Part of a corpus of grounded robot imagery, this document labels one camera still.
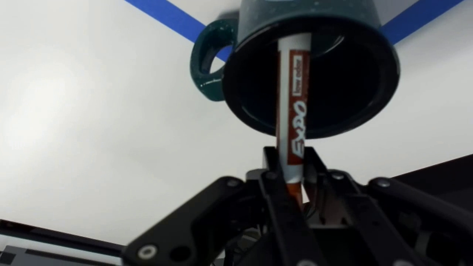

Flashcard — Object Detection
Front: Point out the dark teal mug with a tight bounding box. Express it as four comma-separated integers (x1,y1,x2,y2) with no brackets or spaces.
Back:
189,0,401,139

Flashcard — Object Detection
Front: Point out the orange expo marker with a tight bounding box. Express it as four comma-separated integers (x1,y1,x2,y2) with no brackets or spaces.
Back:
277,34,311,205

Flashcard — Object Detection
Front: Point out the blue tape strip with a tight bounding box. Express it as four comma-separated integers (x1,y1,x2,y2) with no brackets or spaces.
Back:
124,0,234,62
382,0,464,44

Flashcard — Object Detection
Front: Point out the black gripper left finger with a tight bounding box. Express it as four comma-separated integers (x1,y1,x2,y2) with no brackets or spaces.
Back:
123,146,325,266

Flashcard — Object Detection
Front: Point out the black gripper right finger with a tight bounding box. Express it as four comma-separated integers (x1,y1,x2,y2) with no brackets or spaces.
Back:
305,147,473,266

